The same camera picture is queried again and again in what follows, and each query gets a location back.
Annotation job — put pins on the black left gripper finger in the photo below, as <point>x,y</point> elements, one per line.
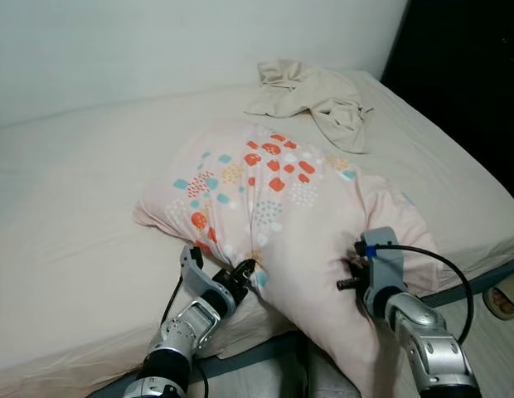
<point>242,266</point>
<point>248,279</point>

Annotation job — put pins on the pink patterned pillow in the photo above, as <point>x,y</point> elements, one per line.
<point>282,207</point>

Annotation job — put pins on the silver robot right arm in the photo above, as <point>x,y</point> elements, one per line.
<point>427,340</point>

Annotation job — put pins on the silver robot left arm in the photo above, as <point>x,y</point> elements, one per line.
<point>186,332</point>

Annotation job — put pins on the beige slipper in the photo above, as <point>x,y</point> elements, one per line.
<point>501,300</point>

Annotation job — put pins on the bed with pale sheet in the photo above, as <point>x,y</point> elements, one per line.
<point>75,207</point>

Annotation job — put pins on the crumpled beige cloth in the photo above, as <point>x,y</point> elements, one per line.
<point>323,104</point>

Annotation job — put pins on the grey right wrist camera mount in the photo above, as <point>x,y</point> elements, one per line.
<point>388,265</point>

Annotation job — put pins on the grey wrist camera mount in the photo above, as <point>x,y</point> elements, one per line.
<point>388,265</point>
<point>191,264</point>

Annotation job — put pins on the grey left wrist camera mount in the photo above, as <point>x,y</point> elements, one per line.
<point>191,264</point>

